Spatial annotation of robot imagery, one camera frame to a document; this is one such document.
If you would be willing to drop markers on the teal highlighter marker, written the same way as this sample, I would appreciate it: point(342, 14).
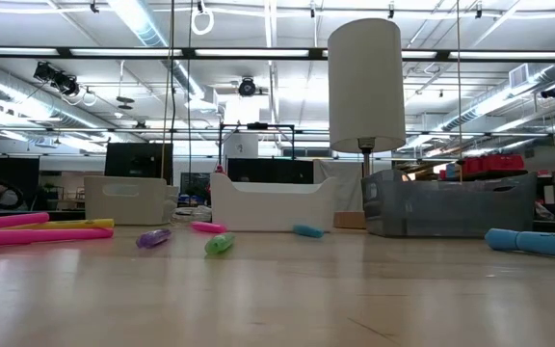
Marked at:
point(308, 231)

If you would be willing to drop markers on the green highlighter marker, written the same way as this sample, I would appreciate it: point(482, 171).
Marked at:
point(219, 243)

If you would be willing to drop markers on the purple highlighter marker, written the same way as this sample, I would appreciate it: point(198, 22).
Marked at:
point(153, 238)

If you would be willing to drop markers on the yellow highlighter marker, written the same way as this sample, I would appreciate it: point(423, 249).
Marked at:
point(80, 224)

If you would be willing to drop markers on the pink highlighter marker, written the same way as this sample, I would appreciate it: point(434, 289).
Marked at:
point(41, 237)
point(208, 227)
point(7, 221)

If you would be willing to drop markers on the blue highlighter marker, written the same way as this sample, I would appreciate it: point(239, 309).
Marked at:
point(547, 245)

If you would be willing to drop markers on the wide black screen panel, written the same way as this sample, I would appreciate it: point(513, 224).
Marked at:
point(268, 171)

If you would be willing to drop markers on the white plastic bin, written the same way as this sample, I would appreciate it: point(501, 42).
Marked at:
point(268, 212)

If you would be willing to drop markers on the white fabric sheet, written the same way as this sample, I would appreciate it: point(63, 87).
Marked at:
point(345, 188)

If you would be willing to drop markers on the white shade table lamp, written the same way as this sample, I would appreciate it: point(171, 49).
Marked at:
point(366, 87)

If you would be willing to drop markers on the light grey plastic bin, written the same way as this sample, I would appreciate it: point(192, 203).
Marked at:
point(128, 207)

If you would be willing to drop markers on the dark grey plastic bin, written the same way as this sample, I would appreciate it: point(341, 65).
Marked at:
point(451, 212)

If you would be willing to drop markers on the red storage bins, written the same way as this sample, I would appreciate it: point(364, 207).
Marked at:
point(494, 164)

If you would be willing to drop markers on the black track spotlight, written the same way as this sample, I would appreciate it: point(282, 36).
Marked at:
point(58, 79)

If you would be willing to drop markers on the black ceiling camera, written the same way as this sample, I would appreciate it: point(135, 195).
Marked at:
point(247, 88)

